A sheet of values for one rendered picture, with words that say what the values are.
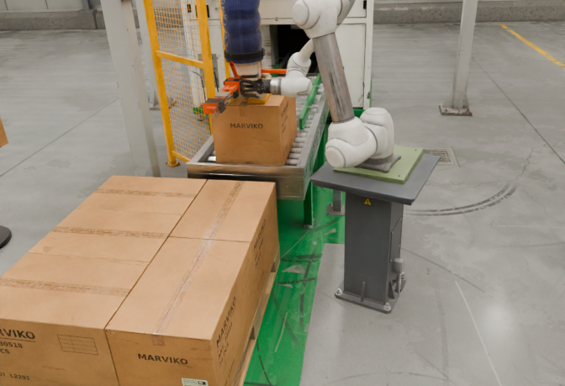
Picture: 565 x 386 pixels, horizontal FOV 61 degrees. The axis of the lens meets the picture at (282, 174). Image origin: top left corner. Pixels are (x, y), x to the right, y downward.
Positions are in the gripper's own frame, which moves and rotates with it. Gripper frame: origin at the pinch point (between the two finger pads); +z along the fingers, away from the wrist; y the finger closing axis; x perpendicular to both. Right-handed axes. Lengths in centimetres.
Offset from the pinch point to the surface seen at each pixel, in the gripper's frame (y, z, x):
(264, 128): 26.4, -14.0, 7.3
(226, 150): 40.9, 9.3, 7.1
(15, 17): 93, 794, 855
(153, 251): 54, 20, -78
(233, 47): -16.7, 3.4, 16.0
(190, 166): 49, 30, 0
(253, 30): -24.9, -7.4, 20.5
